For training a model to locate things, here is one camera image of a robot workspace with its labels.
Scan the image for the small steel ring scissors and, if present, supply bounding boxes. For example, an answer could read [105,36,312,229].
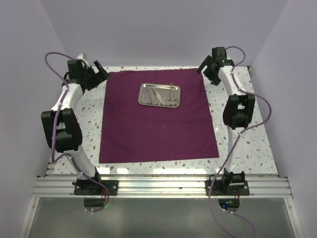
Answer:
[171,98,178,108]

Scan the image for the steel surgical scissors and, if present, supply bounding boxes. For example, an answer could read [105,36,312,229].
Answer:
[168,83,174,108]

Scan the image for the steel forceps with rings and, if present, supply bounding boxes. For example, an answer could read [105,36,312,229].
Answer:
[160,90,170,105]

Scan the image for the purple cloth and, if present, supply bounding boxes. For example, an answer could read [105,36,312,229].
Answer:
[99,68,219,163]

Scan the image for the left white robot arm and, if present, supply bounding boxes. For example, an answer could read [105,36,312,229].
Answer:
[41,58,109,195]

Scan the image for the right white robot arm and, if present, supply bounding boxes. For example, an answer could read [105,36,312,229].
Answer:
[197,51,255,196]

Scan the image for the steel instrument tray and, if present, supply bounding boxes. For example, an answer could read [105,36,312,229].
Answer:
[138,83,181,108]

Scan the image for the steel straight probe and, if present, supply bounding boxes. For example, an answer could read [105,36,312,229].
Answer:
[150,86,157,102]

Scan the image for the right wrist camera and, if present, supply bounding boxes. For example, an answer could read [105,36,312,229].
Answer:
[211,47,234,67]

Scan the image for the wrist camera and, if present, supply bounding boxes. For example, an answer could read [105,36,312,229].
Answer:
[67,53,90,79]
[211,47,234,67]

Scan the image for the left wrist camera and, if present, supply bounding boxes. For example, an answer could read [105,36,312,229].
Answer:
[67,53,90,79]

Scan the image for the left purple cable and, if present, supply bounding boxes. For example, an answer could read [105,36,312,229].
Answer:
[44,52,111,213]

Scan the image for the purple cable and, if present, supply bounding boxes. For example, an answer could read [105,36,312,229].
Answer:
[44,52,111,213]
[207,46,273,238]

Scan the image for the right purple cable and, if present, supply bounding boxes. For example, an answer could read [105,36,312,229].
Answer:
[207,46,273,238]

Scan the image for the steel scalpel handle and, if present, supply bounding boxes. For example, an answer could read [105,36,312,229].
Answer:
[153,87,164,106]

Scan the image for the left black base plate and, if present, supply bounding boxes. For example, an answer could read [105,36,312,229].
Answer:
[72,179,118,196]

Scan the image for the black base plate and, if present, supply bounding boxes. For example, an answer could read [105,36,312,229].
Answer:
[72,179,118,196]
[205,180,250,196]

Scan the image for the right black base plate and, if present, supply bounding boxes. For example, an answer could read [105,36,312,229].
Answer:
[205,180,250,196]

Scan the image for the aluminium front rail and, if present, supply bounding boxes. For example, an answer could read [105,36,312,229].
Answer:
[31,175,292,198]

